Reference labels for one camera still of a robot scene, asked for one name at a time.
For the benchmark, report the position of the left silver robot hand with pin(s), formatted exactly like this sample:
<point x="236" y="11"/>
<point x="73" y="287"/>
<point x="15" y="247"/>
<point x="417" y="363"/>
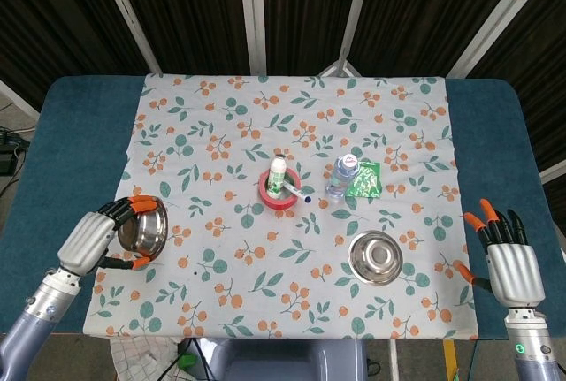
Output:
<point x="84" y="241"/>

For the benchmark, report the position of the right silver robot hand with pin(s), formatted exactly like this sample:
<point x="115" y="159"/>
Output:
<point x="515" y="272"/>

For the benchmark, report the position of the stainless steel bowl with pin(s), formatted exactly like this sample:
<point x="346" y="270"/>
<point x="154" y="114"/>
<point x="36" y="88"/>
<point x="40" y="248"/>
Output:
<point x="376" y="257"/>
<point x="146" y="233"/>

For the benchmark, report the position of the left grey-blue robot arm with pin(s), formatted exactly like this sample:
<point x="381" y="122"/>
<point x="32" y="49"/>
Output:
<point x="40" y="310"/>

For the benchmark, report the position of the teal table cover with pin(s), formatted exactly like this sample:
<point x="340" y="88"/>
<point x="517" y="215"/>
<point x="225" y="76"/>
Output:
<point x="75" y="155"/>

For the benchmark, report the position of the black power strip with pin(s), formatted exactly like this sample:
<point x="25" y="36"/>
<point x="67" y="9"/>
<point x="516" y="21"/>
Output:
<point x="6" y="162"/>

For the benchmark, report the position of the green foil packet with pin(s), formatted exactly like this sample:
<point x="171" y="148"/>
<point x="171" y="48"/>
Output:
<point x="367" y="180"/>

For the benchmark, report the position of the clear plastic water bottle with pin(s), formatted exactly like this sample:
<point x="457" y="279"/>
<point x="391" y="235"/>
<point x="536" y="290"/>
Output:
<point x="342" y="175"/>

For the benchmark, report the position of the red tape roll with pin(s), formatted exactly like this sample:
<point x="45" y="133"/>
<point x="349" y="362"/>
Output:
<point x="280" y="204"/>

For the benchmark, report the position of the small white green-label bottle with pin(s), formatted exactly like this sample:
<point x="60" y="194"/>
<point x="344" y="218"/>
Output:
<point x="276" y="177"/>

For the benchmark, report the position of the white marker blue cap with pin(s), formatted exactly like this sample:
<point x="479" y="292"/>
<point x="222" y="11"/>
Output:
<point x="294" y="191"/>

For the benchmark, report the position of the grey-blue robot torso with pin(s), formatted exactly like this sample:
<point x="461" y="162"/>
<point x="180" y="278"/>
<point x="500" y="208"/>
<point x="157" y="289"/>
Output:
<point x="274" y="361"/>

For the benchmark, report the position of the floral print tablecloth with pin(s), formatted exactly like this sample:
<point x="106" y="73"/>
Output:
<point x="283" y="124"/>

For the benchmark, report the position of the grey metal stand base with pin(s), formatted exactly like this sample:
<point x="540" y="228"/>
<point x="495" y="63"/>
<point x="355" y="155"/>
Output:
<point x="338" y="67"/>

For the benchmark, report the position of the white partition frame post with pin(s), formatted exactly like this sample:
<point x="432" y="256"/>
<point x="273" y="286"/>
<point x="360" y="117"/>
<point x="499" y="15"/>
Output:
<point x="20" y="99"/>
<point x="552" y="172"/>
<point x="253" y="14"/>
<point x="358" y="5"/>
<point x="499" y="14"/>
<point x="128" y="18"/>

